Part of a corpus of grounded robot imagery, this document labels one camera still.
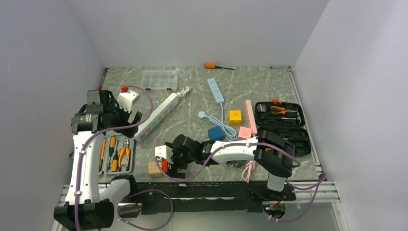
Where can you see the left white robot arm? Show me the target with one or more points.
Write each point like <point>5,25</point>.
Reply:
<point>85,207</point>

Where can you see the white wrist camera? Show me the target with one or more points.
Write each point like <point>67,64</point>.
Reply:
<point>162,153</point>
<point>127,98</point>

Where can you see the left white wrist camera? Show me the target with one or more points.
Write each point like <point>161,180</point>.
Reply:
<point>127,98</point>

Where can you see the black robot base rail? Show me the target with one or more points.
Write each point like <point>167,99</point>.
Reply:
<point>160,197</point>

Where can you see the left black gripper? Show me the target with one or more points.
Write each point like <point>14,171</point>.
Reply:
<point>113,106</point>

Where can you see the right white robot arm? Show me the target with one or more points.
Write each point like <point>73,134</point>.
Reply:
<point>270,151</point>

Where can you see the pink cube socket adapter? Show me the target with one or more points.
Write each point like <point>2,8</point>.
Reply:
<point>244,133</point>

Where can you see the beige cube socket adapter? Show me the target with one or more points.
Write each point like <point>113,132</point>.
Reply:
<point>153,169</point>

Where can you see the yellow cube socket adapter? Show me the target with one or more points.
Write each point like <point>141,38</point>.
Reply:
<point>235,118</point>

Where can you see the orange handled screwdriver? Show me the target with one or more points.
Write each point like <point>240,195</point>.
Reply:
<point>213,66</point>

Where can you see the orange pliers in case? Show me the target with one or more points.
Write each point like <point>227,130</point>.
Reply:
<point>281,111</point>

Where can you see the orange pliers in tray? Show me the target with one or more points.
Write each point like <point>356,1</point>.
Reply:
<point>124,153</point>

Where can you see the grey tool tray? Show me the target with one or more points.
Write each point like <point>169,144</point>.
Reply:
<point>110,154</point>

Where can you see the clear plastic organizer box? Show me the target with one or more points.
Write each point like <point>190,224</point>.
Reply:
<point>160,80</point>

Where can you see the black tool case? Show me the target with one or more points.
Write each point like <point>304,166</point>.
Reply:
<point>289,128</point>

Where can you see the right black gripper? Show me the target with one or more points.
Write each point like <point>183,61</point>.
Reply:
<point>173,169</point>

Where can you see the blue cube socket adapter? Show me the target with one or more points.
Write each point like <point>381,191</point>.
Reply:
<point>216,134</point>

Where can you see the red cube socket adapter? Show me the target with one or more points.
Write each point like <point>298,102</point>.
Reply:
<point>164,165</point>

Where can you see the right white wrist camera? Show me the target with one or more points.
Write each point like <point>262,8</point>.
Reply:
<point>162,153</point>

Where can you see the pink power strip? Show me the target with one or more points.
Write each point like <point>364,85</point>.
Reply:
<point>250,117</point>

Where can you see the white power strip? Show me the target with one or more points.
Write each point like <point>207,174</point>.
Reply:
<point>157,116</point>

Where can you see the light blue power strip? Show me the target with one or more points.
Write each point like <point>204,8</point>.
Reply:
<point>215,90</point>

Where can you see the dark green cube adapter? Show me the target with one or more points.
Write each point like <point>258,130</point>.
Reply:
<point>237,164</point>

